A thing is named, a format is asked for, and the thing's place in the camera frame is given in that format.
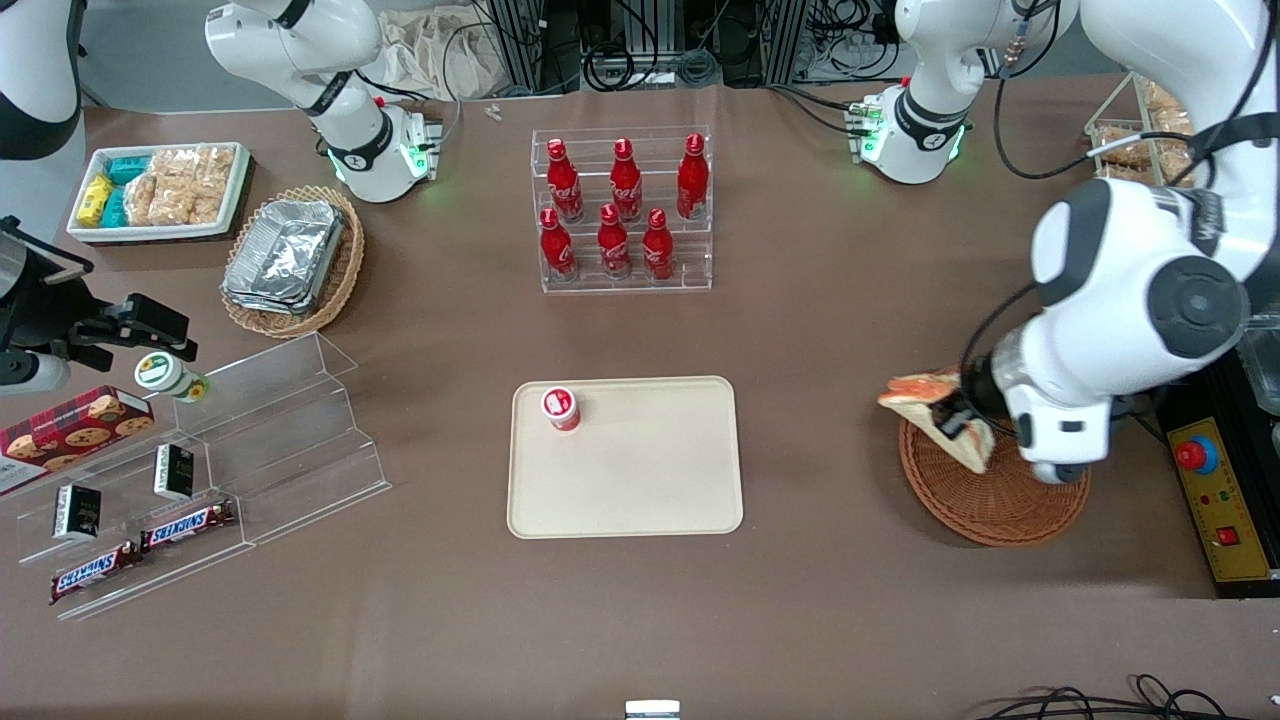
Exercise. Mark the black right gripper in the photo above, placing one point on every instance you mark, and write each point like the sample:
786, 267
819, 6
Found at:
50, 313

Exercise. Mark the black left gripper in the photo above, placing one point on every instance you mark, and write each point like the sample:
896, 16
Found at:
972, 388

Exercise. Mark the triangle sandwich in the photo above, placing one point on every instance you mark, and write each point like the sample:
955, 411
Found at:
915, 388

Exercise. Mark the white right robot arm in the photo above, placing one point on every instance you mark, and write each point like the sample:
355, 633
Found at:
335, 70

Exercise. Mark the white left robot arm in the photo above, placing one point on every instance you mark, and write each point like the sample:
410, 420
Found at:
1130, 270

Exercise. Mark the brown wicker basket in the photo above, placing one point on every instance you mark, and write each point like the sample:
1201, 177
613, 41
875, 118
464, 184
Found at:
990, 505

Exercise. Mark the white rectangular snack tray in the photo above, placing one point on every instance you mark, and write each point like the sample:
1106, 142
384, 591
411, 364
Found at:
235, 200

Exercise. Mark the light wicker basket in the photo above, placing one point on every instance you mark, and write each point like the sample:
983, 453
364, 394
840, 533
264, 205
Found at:
345, 275

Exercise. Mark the beige plastic tray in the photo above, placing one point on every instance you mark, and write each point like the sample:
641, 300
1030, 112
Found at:
640, 480

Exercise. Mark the green lidded cup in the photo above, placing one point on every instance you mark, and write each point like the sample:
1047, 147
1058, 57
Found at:
165, 375

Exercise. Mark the teal snack packet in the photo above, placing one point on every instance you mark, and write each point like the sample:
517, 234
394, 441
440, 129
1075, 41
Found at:
115, 208
127, 169

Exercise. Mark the clear rice cracker bag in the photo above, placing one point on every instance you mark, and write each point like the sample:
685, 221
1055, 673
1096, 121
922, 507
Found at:
215, 170
175, 165
185, 205
142, 200

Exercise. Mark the red cookie box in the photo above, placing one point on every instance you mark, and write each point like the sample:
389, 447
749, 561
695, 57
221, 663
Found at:
60, 435

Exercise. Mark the small black box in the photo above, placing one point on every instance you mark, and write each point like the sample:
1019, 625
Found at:
77, 512
174, 472

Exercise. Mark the yellow snack packet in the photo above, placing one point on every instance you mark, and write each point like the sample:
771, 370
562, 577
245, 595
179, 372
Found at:
95, 200

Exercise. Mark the stack of foil trays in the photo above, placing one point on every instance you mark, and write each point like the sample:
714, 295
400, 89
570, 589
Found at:
285, 255

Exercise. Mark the clear acrylic stepped shelf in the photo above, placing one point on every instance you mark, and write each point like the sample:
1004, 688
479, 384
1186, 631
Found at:
290, 440

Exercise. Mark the snickers bar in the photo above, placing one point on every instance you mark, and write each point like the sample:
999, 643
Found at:
188, 525
95, 572

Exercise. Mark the red emergency stop button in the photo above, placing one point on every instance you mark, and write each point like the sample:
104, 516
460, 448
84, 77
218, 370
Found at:
1196, 455

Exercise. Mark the black sealing machine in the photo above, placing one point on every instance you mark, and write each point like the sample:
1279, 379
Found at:
1230, 500

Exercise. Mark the clear plastic container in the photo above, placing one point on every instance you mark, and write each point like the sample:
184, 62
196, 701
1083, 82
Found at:
1262, 370

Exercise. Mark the clear acrylic bottle rack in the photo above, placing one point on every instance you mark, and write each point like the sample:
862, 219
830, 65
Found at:
690, 260

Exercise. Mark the red cola bottle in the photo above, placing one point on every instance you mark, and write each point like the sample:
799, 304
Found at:
613, 245
692, 180
657, 250
626, 185
556, 248
564, 185

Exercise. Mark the red lidded cup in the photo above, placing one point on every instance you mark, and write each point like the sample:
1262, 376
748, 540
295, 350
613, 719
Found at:
561, 408

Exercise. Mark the beige cloth bag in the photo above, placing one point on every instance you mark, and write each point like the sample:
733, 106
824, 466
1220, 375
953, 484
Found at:
440, 50

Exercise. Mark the small white block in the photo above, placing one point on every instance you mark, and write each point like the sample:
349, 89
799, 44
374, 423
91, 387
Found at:
652, 710

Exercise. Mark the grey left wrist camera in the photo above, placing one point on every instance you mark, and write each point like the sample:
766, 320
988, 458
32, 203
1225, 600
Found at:
1060, 445

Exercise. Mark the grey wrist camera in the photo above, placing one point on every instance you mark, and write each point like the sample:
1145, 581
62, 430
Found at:
1060, 445
28, 373

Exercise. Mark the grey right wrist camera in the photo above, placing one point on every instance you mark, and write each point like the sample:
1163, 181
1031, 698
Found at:
28, 373

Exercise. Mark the aluminium frame rack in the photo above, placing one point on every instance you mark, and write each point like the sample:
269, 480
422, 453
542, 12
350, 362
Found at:
530, 45

